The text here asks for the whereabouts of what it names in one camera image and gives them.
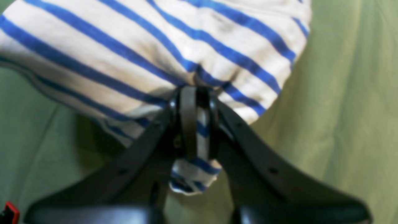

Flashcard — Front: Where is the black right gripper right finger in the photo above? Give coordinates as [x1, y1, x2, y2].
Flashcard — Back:
[197, 87, 373, 224]

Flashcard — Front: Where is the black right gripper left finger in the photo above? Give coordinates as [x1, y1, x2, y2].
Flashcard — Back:
[24, 86, 197, 224]

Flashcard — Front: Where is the blue white striped t-shirt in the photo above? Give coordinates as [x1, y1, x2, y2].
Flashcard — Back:
[0, 0, 312, 196]

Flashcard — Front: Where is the green table cloth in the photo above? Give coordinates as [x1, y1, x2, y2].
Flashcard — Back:
[0, 0, 398, 224]

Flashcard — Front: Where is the right red table clamp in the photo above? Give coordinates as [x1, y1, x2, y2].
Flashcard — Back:
[0, 201, 20, 224]

